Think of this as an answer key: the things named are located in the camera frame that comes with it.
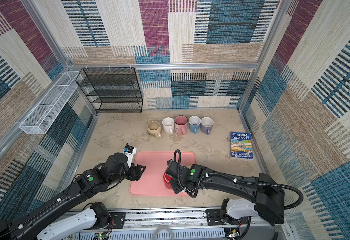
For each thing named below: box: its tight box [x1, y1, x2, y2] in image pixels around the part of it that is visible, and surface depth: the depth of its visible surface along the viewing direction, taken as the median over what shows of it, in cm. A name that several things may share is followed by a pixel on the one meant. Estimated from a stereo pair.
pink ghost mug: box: [174, 115, 189, 135], surface depth 101 cm
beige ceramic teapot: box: [147, 120, 162, 139], surface depth 102 cm
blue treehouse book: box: [229, 131, 254, 160], surface depth 98 cm
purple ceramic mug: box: [200, 116, 214, 135], surface depth 105 cm
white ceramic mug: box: [162, 117, 175, 134], surface depth 102 cm
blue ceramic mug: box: [188, 115, 201, 134], surface depth 102 cm
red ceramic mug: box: [163, 173, 173, 190], surface depth 79 cm
